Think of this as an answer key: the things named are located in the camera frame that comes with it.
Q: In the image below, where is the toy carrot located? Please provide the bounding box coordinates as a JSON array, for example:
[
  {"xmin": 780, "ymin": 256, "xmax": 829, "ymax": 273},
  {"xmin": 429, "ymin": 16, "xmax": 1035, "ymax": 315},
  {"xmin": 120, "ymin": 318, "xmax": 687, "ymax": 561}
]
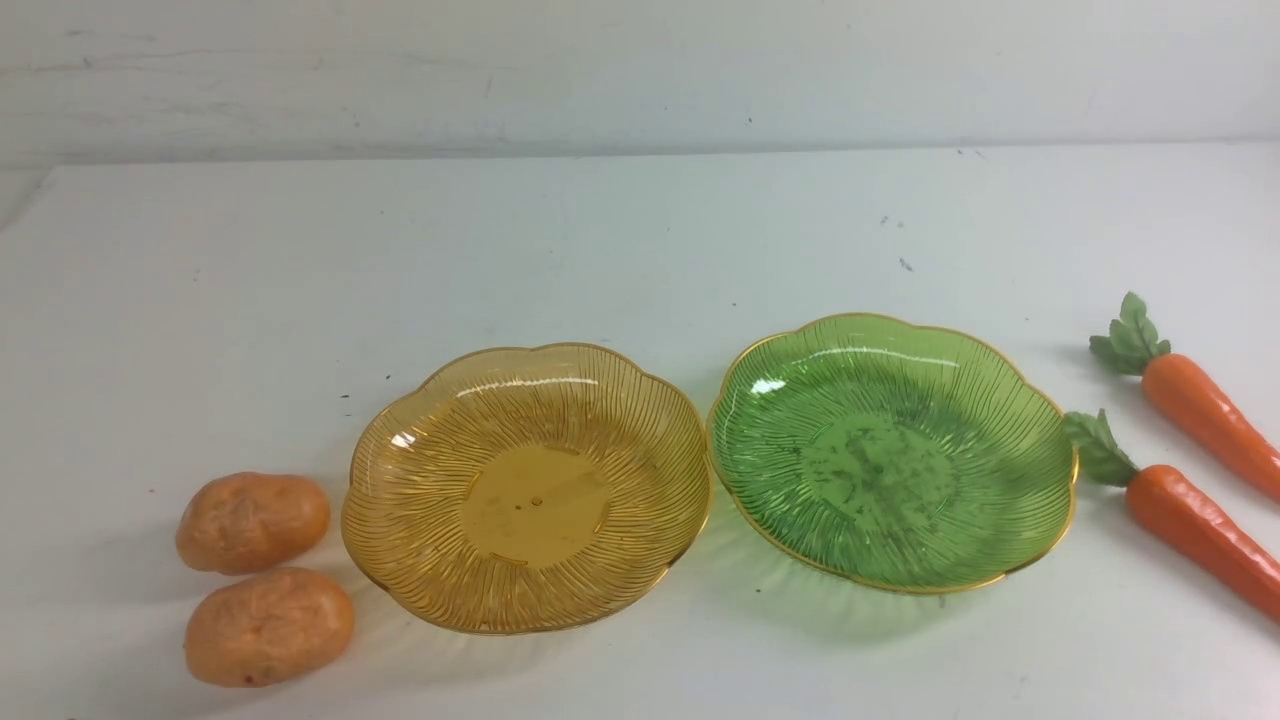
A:
[
  {"xmin": 1089, "ymin": 291, "xmax": 1279, "ymax": 501},
  {"xmin": 1062, "ymin": 410, "xmax": 1279, "ymax": 623}
]

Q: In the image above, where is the toy potato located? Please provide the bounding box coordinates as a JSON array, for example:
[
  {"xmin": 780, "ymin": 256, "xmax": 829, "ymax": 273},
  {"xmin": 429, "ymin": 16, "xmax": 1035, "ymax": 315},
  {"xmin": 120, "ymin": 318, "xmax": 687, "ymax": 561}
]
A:
[
  {"xmin": 183, "ymin": 568, "xmax": 356, "ymax": 688},
  {"xmin": 175, "ymin": 471, "xmax": 332, "ymax": 577}
]

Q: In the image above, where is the green ribbed plastic plate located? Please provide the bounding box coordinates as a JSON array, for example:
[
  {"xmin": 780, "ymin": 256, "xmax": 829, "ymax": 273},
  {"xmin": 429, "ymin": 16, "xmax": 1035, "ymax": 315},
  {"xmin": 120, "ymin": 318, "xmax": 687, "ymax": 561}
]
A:
[{"xmin": 707, "ymin": 313, "xmax": 1079, "ymax": 594}]

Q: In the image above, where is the yellow ribbed plastic plate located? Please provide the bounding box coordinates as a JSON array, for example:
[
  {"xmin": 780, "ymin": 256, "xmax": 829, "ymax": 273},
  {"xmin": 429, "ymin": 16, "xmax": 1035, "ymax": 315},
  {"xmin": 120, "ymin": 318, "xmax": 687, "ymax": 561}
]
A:
[{"xmin": 340, "ymin": 343, "xmax": 713, "ymax": 635}]

